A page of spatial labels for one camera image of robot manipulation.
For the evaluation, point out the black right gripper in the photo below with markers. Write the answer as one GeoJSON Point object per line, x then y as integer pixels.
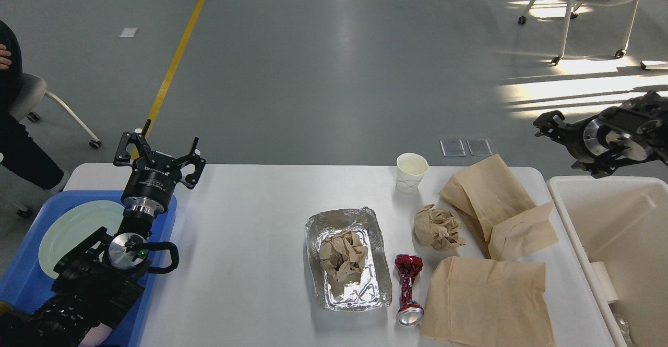
{"type": "Point", "coordinates": [585, 141]}

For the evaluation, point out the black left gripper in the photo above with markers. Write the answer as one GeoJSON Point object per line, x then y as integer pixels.
{"type": "Point", "coordinates": [150, 189]}

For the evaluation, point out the light green plate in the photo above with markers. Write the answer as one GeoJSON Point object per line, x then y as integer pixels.
{"type": "Point", "coordinates": [73, 226]}

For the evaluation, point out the white paper cup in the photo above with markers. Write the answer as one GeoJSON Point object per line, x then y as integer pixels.
{"type": "Point", "coordinates": [604, 281]}
{"type": "Point", "coordinates": [411, 168]}

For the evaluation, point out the brown paper ball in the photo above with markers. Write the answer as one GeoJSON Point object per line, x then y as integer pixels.
{"type": "Point", "coordinates": [438, 228]}

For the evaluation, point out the pink mug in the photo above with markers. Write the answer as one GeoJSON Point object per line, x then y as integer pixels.
{"type": "Point", "coordinates": [96, 336]}

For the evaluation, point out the aluminium foil tray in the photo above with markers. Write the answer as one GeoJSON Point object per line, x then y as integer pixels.
{"type": "Point", "coordinates": [365, 291]}

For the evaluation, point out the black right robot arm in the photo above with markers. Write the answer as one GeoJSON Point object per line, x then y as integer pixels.
{"type": "Point", "coordinates": [634, 132]}

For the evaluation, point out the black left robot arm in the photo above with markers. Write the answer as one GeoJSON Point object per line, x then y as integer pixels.
{"type": "Point", "coordinates": [98, 280]}

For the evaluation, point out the person's left hand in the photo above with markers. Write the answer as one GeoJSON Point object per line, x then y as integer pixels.
{"type": "Point", "coordinates": [5, 54]}

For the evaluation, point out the white plastic bin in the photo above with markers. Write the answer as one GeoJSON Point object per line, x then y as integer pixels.
{"type": "Point", "coordinates": [621, 221]}

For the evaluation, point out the rear brown paper bag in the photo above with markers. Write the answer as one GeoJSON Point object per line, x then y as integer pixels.
{"type": "Point", "coordinates": [498, 210]}

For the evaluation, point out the brown paper bag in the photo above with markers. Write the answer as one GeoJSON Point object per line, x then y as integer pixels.
{"type": "Point", "coordinates": [483, 302]}
{"type": "Point", "coordinates": [498, 210]}

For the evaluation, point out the metal floor socket plate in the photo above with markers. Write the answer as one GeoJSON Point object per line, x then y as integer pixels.
{"type": "Point", "coordinates": [462, 148]}

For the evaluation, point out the seated person in black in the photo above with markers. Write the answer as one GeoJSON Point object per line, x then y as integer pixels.
{"type": "Point", "coordinates": [21, 154]}

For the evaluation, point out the blue plastic tray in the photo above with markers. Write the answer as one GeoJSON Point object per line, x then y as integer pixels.
{"type": "Point", "coordinates": [26, 287]}

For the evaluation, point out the front brown paper bag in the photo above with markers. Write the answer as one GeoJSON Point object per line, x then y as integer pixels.
{"type": "Point", "coordinates": [483, 302]}

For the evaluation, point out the crumpled brown paper in tray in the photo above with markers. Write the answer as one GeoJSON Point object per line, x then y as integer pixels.
{"type": "Point", "coordinates": [343, 255]}

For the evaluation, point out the crushed red can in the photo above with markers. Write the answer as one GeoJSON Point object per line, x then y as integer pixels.
{"type": "Point", "coordinates": [410, 312]}

